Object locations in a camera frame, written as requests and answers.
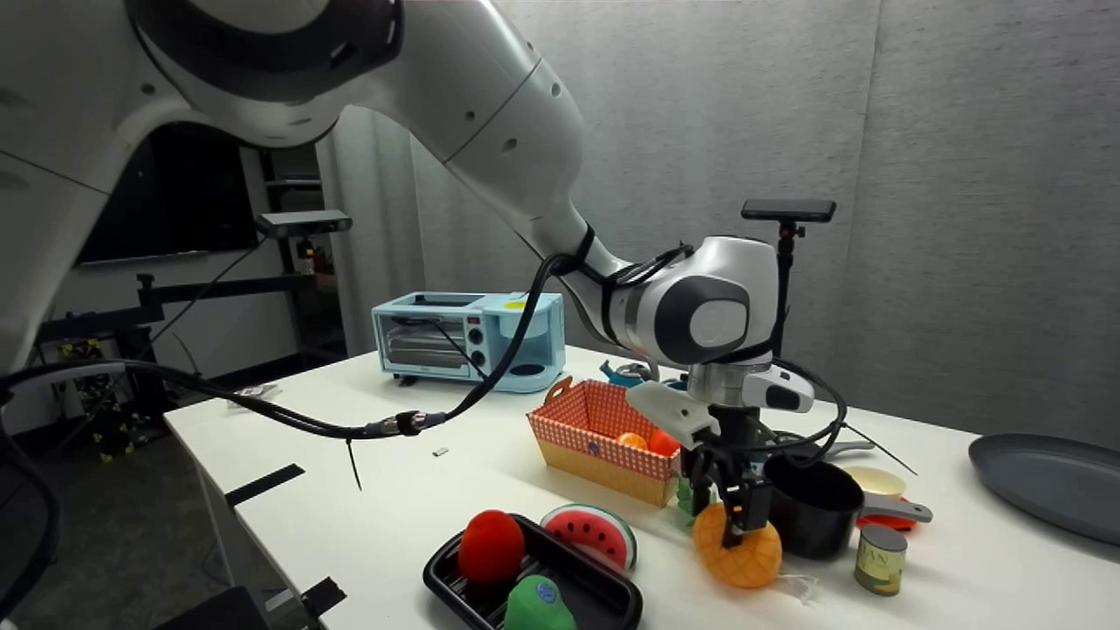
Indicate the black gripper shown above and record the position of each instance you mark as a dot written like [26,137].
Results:
[728,468]

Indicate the orange pineapple plush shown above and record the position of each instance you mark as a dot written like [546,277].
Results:
[751,564]

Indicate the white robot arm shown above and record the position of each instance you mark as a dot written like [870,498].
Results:
[86,83]

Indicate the red tomato plush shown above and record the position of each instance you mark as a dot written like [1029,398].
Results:
[663,441]

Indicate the black pot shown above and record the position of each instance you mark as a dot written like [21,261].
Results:
[814,504]

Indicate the orange plush fruit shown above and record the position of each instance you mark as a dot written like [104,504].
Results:
[628,440]

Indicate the watermelon slice plush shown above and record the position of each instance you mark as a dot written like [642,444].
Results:
[597,528]

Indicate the orange checkered paper basket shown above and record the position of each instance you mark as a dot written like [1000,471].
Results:
[576,430]

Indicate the green avocado plush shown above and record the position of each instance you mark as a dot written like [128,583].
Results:
[537,603]

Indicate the red pompom ball plush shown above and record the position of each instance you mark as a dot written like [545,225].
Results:
[490,546]

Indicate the teal toy kettle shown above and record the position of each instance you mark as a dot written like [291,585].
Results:
[628,377]

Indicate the small tin can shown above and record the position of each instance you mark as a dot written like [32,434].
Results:
[879,559]

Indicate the black plastic tray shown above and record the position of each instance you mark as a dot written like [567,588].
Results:
[592,591]

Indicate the light blue toy toaster oven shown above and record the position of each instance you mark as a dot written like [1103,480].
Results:
[464,338]

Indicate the dark grey plate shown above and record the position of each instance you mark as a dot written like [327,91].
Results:
[1054,480]

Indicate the black monitor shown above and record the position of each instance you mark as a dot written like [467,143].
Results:
[180,193]

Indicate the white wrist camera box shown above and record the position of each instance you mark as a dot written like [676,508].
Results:
[691,414]

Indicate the black camera stand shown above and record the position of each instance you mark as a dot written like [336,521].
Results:
[788,218]

